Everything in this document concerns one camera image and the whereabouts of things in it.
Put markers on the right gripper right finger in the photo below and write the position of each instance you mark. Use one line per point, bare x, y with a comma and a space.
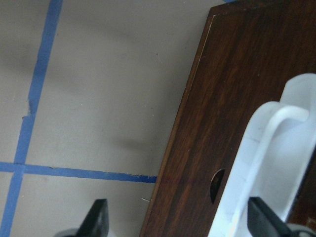
263, 222

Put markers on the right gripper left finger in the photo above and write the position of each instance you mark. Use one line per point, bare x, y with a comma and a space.
96, 222

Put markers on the wooden drawer with white handle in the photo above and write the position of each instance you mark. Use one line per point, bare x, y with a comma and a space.
272, 158

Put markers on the dark wooden drawer cabinet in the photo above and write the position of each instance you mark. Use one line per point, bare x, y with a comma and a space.
247, 52

